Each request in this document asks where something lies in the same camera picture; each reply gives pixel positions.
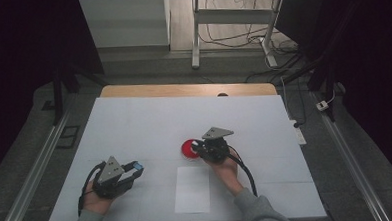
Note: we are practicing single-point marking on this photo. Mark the white desk frame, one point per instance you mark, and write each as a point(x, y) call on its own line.
point(233, 17)

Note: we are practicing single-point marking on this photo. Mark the aluminium floor rail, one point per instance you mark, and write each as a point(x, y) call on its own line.
point(356, 170)
point(30, 184)

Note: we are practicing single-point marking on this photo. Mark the round red ink pad dish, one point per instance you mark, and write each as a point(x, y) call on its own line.
point(187, 149)

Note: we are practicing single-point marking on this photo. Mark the small white adapter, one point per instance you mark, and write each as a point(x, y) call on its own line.
point(322, 105)

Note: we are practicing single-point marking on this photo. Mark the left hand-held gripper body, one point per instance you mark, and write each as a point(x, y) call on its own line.
point(109, 181)

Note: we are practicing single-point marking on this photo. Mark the white power strip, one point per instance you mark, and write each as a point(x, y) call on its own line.
point(299, 134)

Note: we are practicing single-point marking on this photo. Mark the black rectangular floor frame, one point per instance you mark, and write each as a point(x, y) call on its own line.
point(68, 136)

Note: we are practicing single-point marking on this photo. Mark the person's left hand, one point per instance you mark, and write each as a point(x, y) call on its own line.
point(96, 201)

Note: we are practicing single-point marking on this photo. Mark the black metal stand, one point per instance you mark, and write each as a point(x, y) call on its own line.
point(58, 96)
point(325, 71)

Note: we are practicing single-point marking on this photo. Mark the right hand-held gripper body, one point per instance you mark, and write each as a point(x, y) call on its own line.
point(215, 146)

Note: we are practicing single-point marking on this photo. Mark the person's right hand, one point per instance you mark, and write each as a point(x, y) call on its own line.
point(227, 175)

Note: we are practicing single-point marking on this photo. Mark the white panel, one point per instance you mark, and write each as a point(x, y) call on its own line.
point(126, 23)

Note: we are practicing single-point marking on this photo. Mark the white paper sheet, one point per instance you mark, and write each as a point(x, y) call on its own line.
point(191, 190)

